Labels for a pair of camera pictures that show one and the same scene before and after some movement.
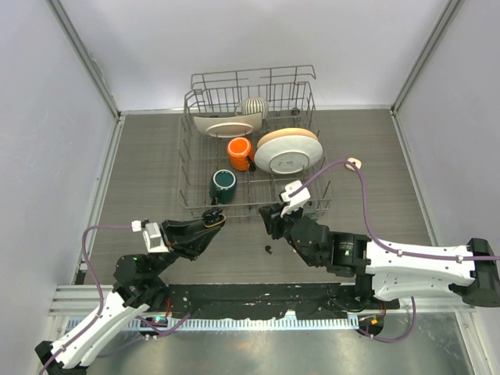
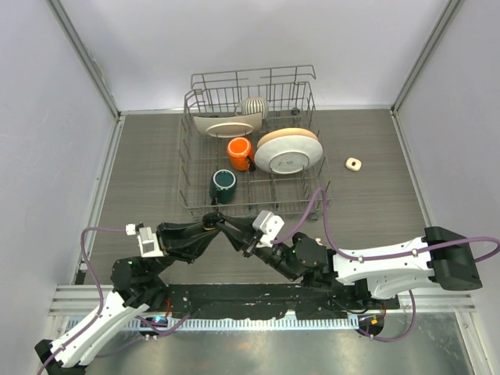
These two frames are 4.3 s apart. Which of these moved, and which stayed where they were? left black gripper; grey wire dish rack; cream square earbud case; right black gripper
Moved: right black gripper
Stayed: cream square earbud case; left black gripper; grey wire dish rack
